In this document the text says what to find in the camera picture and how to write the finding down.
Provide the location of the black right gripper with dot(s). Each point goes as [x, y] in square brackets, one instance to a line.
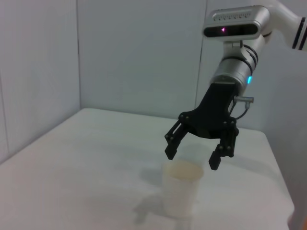
[213, 112]

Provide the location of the white paper cup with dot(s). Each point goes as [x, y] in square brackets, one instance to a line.
[181, 189]

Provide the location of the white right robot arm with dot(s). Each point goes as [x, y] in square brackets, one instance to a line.
[236, 69]

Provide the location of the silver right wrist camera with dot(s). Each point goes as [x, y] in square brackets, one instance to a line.
[235, 26]

